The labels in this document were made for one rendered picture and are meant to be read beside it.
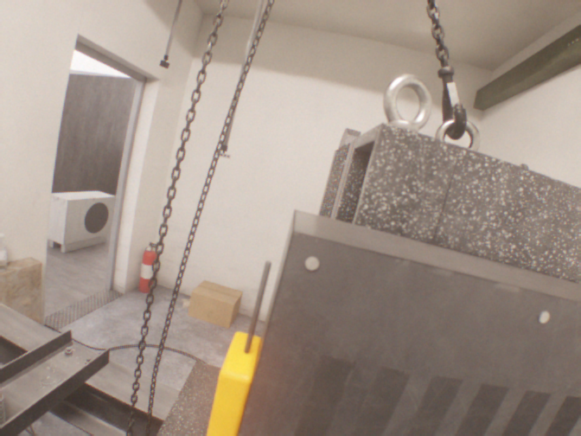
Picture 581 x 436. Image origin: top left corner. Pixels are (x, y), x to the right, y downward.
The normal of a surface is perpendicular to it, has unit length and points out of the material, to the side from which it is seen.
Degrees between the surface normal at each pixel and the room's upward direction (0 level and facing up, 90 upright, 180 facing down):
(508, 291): 90
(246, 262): 90
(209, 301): 90
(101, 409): 90
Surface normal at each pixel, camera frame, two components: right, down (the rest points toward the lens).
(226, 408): -0.04, 0.15
